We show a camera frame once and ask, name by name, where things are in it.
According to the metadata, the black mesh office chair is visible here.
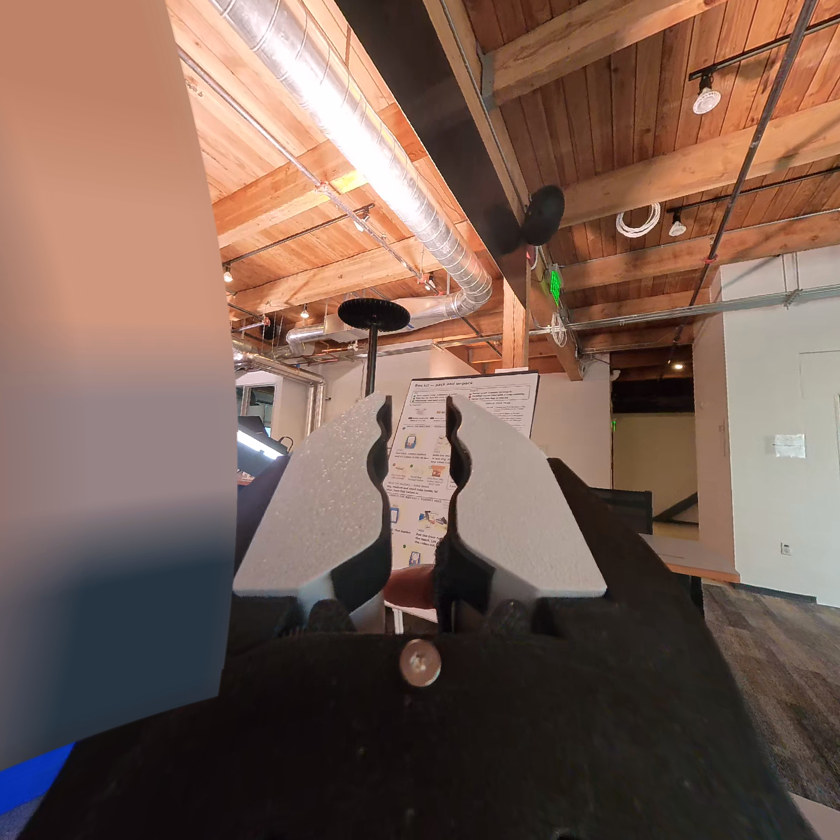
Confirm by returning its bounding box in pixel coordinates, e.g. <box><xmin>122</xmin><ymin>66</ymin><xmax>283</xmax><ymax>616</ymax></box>
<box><xmin>591</xmin><ymin>487</ymin><xmax>654</xmax><ymax>536</ymax></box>

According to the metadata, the printed instruction sign board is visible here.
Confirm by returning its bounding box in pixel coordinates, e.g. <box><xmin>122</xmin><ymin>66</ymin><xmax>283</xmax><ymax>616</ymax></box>
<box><xmin>392</xmin><ymin>373</ymin><xmax>540</xmax><ymax>572</ymax></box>

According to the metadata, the bright led light panel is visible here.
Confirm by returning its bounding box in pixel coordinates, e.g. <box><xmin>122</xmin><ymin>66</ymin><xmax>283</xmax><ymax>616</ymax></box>
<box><xmin>236</xmin><ymin>427</ymin><xmax>291</xmax><ymax>462</ymax></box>

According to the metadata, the black floor lamp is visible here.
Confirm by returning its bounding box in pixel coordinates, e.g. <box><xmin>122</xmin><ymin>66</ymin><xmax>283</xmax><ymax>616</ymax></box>
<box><xmin>338</xmin><ymin>297</ymin><xmax>412</xmax><ymax>400</ymax></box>

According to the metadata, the person's right hand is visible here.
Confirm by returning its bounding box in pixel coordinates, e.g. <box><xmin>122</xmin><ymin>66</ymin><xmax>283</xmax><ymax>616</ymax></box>
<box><xmin>384</xmin><ymin>566</ymin><xmax>437</xmax><ymax>608</ymax></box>

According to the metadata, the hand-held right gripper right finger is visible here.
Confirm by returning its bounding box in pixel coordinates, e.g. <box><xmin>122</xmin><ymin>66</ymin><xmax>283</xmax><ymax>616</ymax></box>
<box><xmin>433</xmin><ymin>395</ymin><xmax>607</xmax><ymax>632</ymax></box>

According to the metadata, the grey top wooden desk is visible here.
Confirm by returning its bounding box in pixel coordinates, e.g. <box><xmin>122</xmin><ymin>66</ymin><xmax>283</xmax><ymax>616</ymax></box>
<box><xmin>640</xmin><ymin>533</ymin><xmax>741</xmax><ymax>585</ymax></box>

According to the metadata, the silver ceiling air duct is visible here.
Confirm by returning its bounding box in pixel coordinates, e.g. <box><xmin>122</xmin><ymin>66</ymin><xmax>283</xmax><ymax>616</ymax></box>
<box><xmin>210</xmin><ymin>0</ymin><xmax>494</xmax><ymax>361</ymax></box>

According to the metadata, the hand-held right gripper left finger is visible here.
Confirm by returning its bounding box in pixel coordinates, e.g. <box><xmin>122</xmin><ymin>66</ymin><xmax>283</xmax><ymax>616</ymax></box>
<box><xmin>233</xmin><ymin>392</ymin><xmax>395</xmax><ymax>632</ymax></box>

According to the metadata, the black round ceiling speaker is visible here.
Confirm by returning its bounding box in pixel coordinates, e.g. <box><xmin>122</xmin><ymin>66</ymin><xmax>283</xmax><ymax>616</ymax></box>
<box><xmin>521</xmin><ymin>185</ymin><xmax>567</xmax><ymax>247</ymax></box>

